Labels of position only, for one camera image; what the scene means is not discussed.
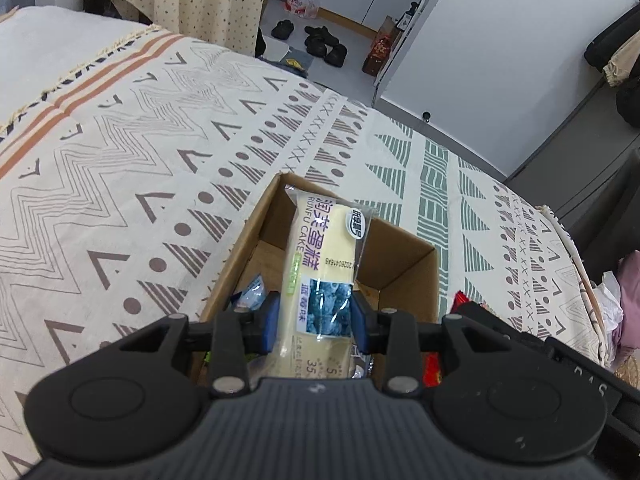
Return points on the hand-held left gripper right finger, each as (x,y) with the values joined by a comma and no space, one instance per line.
(359,325)

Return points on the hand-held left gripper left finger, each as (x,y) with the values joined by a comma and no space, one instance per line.
(272,320)

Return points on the cardboard box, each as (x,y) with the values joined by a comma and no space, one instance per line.
(400,265)

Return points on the cream cake packet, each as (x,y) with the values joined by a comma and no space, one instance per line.
(320,260)

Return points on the green and blue snack packet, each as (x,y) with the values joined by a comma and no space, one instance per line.
(252,294)

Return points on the white plastic bag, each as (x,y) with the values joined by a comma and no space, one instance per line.
(610,310)

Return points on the red snack packet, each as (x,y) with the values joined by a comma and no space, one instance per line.
(432,367)

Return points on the pink cloth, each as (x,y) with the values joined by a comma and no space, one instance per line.
(631,300)

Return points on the dark grey furniture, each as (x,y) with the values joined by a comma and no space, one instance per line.
(575,210)

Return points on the patterned fringed blanket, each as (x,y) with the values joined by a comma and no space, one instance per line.
(125,185)

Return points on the dark mat with yellow tag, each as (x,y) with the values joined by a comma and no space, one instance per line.
(297,64)

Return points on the white paper sheet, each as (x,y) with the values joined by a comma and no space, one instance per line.
(277,50)

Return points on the red-brown gift bag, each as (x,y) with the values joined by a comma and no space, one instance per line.
(380,50)

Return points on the hanging beige garment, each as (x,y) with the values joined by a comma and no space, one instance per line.
(620,62)

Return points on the pack of water bottles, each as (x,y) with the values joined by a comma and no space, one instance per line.
(301,4)

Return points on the hanging black coat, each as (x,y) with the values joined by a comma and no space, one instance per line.
(600,45)

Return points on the white bed sheet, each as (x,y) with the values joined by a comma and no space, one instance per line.
(55,45)

